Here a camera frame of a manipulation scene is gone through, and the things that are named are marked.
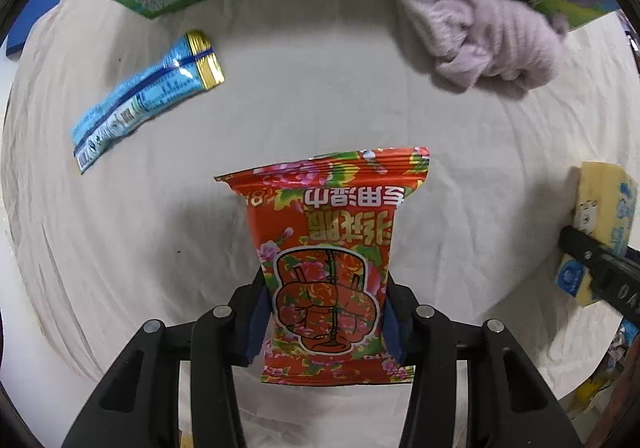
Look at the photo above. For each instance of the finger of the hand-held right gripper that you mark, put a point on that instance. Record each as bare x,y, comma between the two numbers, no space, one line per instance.
595,255

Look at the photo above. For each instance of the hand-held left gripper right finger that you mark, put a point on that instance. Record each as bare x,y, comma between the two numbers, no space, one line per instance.
395,330

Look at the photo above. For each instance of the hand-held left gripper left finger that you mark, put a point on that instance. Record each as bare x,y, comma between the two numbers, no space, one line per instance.
256,328

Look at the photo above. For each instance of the yellow tissue pack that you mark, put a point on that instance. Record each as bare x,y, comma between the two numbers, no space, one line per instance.
597,233

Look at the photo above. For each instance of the red floral wet wipes pack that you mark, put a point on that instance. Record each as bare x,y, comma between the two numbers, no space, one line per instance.
327,268

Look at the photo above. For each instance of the white bed sheet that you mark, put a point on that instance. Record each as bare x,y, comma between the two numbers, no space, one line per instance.
310,168

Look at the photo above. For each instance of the light purple knitted cloth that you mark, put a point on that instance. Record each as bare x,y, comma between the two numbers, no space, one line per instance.
475,35

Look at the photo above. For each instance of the blue gold snack wrapper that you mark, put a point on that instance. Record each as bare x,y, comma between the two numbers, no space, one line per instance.
145,95

